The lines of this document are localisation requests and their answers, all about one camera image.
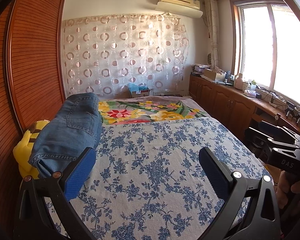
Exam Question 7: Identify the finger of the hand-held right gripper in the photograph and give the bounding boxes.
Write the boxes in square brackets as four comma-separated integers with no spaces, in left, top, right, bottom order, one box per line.
[247,127,298,153]
[277,126,300,142]

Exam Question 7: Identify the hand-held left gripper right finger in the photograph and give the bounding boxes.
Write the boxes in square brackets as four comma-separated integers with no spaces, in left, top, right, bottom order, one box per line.
[199,147,282,240]

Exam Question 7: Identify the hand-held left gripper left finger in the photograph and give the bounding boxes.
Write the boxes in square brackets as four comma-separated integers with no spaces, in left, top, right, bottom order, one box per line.
[14,147,98,240]

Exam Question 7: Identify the blue denim pants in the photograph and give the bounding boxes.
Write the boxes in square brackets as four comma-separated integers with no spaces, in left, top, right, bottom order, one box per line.
[36,155,95,179]
[30,92,102,170]

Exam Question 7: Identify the folded blue denim pants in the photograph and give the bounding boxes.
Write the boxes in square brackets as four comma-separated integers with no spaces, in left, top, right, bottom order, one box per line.
[36,155,95,179]

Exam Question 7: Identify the person's right hand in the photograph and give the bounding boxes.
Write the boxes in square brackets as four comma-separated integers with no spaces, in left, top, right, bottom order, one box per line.
[276,169,300,209]

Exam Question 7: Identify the white power strip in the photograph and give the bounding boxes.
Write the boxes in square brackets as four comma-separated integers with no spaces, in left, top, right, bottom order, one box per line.
[261,94,286,106]

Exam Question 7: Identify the long wooden cabinet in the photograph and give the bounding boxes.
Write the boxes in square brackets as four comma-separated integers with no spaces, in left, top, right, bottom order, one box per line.
[189,74,300,161]

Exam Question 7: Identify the white jug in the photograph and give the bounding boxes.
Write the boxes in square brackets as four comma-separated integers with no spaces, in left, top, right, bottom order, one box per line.
[234,73,244,91]

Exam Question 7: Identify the yellow plush toy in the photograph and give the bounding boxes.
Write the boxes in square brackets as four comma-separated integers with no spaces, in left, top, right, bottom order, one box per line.
[13,120,51,179]

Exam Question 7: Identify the blue floral bed sheet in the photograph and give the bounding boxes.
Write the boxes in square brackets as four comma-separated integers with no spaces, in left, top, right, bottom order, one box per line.
[43,117,273,240]

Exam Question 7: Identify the open cardboard box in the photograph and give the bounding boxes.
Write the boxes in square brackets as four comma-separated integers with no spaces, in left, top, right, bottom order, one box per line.
[204,68,227,82]

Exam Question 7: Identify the colourful floral blanket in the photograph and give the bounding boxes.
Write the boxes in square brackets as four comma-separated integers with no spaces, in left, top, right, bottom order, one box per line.
[97,95,212,126]

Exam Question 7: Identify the wood-framed window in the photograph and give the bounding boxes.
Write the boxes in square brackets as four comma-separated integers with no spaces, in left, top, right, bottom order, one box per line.
[229,0,300,107]

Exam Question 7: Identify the stack of papers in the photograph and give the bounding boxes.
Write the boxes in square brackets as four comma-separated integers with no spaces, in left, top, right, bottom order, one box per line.
[191,64,212,77]

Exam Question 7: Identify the small cardboard box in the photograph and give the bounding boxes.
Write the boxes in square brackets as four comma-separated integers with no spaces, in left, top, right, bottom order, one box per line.
[131,89,151,98]

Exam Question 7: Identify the sheer circle-patterned curtain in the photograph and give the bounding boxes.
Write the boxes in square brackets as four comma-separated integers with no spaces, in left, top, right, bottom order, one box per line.
[61,14,191,98]

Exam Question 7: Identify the brown slatted wooden wardrobe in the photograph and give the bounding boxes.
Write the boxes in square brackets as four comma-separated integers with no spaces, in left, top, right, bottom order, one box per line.
[0,0,67,230]

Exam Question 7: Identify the white air deflector panel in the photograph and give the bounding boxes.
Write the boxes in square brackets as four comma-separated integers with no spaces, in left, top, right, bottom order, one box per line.
[156,1,204,18]

